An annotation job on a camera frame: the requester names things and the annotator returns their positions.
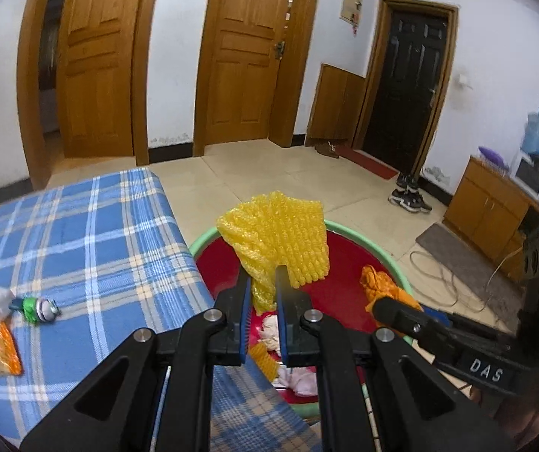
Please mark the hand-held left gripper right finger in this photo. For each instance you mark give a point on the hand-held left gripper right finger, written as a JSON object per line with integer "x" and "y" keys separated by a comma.
{"x": 281, "y": 325}

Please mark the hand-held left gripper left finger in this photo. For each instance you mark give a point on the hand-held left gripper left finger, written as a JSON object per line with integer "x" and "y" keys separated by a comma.
{"x": 245, "y": 322}

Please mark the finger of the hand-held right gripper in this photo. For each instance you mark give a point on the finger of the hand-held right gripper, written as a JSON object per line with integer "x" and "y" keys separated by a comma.
{"x": 481, "y": 333}
{"x": 406, "y": 322}

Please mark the yellow foam fruit net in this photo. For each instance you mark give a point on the yellow foam fruit net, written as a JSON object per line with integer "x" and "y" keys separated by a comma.
{"x": 264, "y": 360}
{"x": 274, "y": 235}

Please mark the orange mesh bag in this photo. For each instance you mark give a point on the orange mesh bag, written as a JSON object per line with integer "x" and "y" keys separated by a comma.
{"x": 384, "y": 287}

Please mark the cream paper ball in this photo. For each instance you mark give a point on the cream paper ball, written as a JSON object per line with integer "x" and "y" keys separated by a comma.
{"x": 297, "y": 379}

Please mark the red basin with green rim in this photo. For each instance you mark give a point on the red basin with green rim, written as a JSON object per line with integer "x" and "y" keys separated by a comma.
{"x": 344, "y": 268}

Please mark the person's right hand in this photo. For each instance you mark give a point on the person's right hand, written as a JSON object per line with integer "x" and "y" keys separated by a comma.
{"x": 533, "y": 421}

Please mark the grey floor mat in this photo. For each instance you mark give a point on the grey floor mat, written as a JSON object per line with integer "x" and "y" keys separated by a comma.
{"x": 462, "y": 259}

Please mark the black sneaker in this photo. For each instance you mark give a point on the black sneaker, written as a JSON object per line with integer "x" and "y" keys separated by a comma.
{"x": 417, "y": 203}
{"x": 399, "y": 197}
{"x": 401, "y": 181}
{"x": 414, "y": 182}

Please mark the wooden cabinet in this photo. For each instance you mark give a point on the wooden cabinet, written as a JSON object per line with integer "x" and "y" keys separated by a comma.
{"x": 481, "y": 207}

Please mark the red doormat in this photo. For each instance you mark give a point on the red doormat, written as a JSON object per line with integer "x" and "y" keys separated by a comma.
{"x": 368, "y": 162}

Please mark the blue plaid tablecloth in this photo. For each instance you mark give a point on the blue plaid tablecloth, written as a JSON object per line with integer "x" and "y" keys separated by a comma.
{"x": 85, "y": 245}

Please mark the purple cloth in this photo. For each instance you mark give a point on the purple cloth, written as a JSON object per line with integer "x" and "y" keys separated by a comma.
{"x": 491, "y": 154}

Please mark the brown slipper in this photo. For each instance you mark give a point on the brown slipper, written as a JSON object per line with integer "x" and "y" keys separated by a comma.
{"x": 326, "y": 149}

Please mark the blue water jug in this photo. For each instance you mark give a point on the blue water jug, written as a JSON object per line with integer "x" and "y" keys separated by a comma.
{"x": 535, "y": 134}

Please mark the small green can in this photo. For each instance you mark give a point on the small green can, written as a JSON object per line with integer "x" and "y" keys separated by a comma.
{"x": 36, "y": 308}

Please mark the black door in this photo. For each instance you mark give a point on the black door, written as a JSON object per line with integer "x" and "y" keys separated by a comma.
{"x": 406, "y": 80}

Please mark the closed wooden door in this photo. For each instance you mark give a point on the closed wooden door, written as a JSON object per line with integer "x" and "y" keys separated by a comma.
{"x": 245, "y": 56}

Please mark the open wooden door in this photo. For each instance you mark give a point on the open wooden door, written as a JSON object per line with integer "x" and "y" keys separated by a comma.
{"x": 95, "y": 56}

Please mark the wooden door frame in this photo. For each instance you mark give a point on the wooden door frame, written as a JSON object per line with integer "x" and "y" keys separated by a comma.
{"x": 284, "y": 117}
{"x": 141, "y": 113}

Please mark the wooden wall panel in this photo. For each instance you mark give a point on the wooden wall panel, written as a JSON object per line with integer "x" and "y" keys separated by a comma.
{"x": 335, "y": 103}

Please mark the white wall switch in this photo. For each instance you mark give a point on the white wall switch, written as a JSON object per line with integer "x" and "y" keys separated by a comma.
{"x": 464, "y": 81}

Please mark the beige electrical wall box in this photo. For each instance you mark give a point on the beige electrical wall box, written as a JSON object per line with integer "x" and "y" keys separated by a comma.
{"x": 350, "y": 4}

